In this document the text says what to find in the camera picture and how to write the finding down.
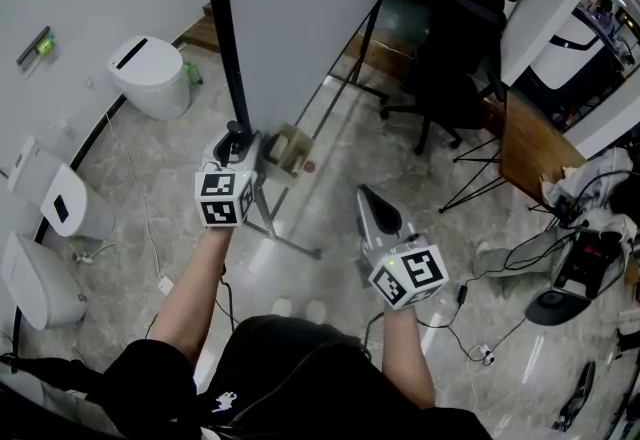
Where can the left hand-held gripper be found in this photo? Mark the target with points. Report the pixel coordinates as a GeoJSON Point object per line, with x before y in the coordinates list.
{"type": "Point", "coordinates": [225, 198]}

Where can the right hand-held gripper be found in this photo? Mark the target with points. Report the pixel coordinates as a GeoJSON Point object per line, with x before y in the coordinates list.
{"type": "Point", "coordinates": [410, 278]}

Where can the white board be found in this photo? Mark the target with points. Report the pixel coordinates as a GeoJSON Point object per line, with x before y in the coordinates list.
{"type": "Point", "coordinates": [300, 18]}

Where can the grey black robot base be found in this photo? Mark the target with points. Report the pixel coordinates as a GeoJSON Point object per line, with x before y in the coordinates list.
{"type": "Point", "coordinates": [560, 300]}

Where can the person's right forearm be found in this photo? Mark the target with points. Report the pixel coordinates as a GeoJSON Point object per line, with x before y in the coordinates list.
{"type": "Point", "coordinates": [407, 358]}

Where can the person's left forearm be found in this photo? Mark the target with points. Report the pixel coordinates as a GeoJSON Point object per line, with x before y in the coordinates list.
{"type": "Point", "coordinates": [192, 298]}

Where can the beige accessory box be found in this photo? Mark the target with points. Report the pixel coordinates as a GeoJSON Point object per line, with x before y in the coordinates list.
{"type": "Point", "coordinates": [287, 153]}

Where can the red round magnet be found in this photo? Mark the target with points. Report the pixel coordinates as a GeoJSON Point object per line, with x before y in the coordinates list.
{"type": "Point", "coordinates": [309, 166]}

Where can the green plastic bottle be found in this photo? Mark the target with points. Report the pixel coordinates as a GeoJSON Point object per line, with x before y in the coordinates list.
{"type": "Point", "coordinates": [193, 73]}

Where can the black power adapter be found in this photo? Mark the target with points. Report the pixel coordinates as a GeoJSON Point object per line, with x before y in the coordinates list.
{"type": "Point", "coordinates": [461, 294]}

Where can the white toilet black slot lid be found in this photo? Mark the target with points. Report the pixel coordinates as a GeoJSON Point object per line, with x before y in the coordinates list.
{"type": "Point", "coordinates": [150, 78]}

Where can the brown wooden staircase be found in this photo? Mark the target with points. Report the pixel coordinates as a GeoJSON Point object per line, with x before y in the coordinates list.
{"type": "Point", "coordinates": [200, 33]}

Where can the white power strip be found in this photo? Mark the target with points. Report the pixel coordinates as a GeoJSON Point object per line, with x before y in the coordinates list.
{"type": "Point", "coordinates": [165, 286]}

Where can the white plug socket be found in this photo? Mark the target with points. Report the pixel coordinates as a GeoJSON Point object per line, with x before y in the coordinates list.
{"type": "Point", "coordinates": [482, 354]}

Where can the black office chair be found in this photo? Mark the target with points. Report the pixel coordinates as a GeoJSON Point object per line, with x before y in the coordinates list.
{"type": "Point", "coordinates": [452, 78]}

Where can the white toilet black square panel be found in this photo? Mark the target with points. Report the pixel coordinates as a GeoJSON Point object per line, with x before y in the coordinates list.
{"type": "Point", "coordinates": [72, 203]}

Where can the wooden table black legs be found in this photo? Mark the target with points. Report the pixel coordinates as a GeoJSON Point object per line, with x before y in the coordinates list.
{"type": "Point", "coordinates": [535, 148]}

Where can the person's black clothing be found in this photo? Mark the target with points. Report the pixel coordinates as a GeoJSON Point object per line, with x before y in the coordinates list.
{"type": "Point", "coordinates": [300, 383]}

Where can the small green item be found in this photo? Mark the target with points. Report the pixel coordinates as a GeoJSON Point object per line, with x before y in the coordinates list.
{"type": "Point", "coordinates": [46, 45]}

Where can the plain white toilet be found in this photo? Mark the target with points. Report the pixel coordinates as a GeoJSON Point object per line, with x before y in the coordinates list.
{"type": "Point", "coordinates": [42, 283]}

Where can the black long tool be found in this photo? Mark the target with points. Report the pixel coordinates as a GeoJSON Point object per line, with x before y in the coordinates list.
{"type": "Point", "coordinates": [577, 398]}

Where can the white black curved machine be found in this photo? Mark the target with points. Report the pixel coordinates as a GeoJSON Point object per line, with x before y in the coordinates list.
{"type": "Point", "coordinates": [570, 48]}

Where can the black wall shelf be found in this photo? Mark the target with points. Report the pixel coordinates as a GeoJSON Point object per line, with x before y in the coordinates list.
{"type": "Point", "coordinates": [32, 47]}

